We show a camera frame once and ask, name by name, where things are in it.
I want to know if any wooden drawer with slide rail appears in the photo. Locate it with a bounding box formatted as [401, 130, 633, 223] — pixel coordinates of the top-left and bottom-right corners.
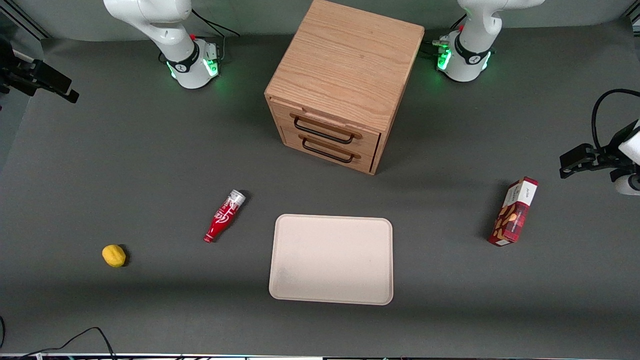
[270, 97, 383, 156]

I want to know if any black drawer handle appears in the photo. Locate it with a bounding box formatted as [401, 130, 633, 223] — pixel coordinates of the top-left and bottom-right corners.
[290, 113, 363, 146]
[298, 134, 362, 164]

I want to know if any wooden drawer cabinet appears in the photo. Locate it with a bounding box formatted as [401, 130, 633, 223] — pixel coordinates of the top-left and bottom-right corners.
[264, 0, 426, 176]

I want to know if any red cookie box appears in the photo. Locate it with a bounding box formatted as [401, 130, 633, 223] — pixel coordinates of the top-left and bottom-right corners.
[487, 176, 540, 247]

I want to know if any yellow lemon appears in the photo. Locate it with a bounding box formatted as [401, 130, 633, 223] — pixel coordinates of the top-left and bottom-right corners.
[101, 244, 127, 268]

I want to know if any red cola bottle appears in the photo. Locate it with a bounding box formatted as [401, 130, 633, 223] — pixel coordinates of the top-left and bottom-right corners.
[203, 189, 247, 244]

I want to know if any beige plastic tray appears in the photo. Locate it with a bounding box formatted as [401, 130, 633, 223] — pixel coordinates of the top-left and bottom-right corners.
[268, 214, 394, 306]

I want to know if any black looped gripper cable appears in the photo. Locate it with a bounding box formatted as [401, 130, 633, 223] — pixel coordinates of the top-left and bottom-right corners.
[591, 89, 640, 151]

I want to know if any aluminium frame profile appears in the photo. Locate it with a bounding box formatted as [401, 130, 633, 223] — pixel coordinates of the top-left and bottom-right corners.
[0, 0, 51, 41]

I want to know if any black right arm base cable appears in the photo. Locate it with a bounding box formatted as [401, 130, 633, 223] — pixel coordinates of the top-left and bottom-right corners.
[191, 9, 241, 63]

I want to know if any black arm base cable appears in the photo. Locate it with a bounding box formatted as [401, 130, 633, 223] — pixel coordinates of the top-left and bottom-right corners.
[191, 9, 241, 63]
[425, 15, 468, 56]

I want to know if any black left arm base cable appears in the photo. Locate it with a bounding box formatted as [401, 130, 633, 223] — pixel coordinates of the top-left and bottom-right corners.
[425, 15, 468, 56]

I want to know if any black cable on table edge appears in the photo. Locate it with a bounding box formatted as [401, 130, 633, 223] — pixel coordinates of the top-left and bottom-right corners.
[0, 326, 118, 360]

